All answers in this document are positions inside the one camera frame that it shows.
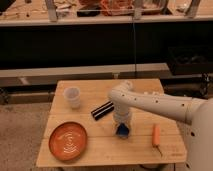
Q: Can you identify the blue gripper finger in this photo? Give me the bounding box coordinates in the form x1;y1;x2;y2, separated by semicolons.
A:
116;123;129;137

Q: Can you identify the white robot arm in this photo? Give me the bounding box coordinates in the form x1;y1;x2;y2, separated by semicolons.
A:
108;81;213;171

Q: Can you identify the orange carrot toy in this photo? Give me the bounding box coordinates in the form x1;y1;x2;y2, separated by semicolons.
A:
152;124;163;157

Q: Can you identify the white plastic bottle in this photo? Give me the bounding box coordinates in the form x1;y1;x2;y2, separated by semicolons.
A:
143;91;165;96

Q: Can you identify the translucent plastic cup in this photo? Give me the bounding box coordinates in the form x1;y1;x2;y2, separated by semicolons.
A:
63;87;81;109

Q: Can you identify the orange round plate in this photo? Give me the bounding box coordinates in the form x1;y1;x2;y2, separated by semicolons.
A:
48;122;87;161

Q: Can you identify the black storage bin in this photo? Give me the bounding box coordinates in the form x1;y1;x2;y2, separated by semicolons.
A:
166;45;213;75

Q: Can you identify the vertical black cable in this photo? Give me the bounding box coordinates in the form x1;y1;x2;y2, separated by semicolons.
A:
132;14;138;80

